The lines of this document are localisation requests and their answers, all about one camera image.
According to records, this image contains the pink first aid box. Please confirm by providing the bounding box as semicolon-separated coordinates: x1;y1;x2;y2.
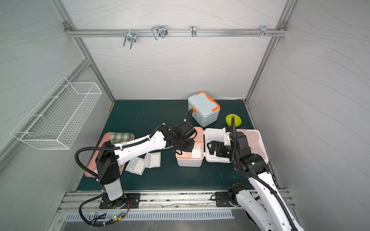
237;129;269;164

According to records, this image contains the white box peach handle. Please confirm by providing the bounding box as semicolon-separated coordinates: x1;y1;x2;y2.
176;127;230;167

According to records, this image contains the blue box orange handle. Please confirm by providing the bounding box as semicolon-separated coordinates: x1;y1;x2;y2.
188;92;221;128

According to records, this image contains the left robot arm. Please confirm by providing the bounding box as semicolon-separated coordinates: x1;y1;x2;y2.
74;121;198;227

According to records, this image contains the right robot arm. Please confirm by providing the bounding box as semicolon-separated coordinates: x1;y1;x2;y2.
204;128;303;231

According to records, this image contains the green bowl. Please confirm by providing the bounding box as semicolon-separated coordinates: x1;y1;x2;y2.
225;114;242;127

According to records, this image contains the green table mat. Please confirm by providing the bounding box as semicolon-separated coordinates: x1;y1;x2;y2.
101;100;253;191

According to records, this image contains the green checkered cloth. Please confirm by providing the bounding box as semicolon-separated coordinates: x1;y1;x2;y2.
109;132;135;144

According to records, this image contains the pink tray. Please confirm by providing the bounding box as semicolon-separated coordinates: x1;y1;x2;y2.
84;132;135;178

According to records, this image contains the metal u-bolt clamp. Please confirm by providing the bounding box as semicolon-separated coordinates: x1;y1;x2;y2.
151;25;168;40

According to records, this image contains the metal hook clamp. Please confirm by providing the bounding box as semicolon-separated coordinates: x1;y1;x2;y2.
123;30;137;49

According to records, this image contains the aluminium crossbar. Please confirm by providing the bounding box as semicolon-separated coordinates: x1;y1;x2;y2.
65;28;288;38

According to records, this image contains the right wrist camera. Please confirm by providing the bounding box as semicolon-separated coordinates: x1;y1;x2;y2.
222;127;231;146

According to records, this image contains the small metal bracket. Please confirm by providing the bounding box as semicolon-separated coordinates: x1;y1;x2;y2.
190;26;197;38

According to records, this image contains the metal screw bracket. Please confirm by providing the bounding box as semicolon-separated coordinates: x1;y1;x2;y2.
251;26;276;37

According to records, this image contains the white wire basket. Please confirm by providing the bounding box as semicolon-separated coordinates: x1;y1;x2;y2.
10;77;102;150

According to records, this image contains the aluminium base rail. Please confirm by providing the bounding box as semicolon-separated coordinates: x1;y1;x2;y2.
57;189;296;213

